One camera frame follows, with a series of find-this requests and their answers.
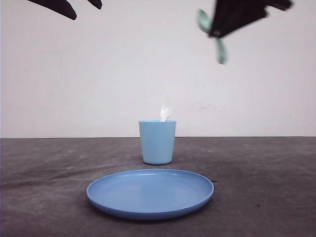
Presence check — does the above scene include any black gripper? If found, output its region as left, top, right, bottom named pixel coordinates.
left=208, top=0, right=293, bottom=38

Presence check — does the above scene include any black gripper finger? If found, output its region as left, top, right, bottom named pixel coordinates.
left=29, top=0, right=77, bottom=20
left=88, top=0, right=102, bottom=9

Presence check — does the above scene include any green plastic spoon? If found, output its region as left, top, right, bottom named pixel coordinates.
left=197, top=9, right=228, bottom=65

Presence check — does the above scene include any white plastic fork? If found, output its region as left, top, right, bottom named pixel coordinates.
left=160, top=98, right=172, bottom=121

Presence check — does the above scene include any light blue plastic cup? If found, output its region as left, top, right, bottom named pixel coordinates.
left=139, top=120, right=176, bottom=165

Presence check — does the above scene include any blue plastic plate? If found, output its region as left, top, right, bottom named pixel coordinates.
left=86, top=169, right=214, bottom=221

